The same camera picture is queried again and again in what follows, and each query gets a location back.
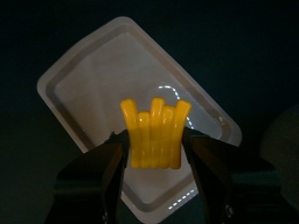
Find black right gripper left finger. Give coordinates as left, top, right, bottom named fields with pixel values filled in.
left=44, top=129, right=131, bottom=224

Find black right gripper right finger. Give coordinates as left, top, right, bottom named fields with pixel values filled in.
left=181, top=127, right=281, bottom=224

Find yellow toy fries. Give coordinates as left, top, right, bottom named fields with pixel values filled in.
left=119, top=97, right=192, bottom=170

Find pink rectangular plate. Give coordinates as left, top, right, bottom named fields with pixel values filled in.
left=36, top=16, right=243, bottom=224

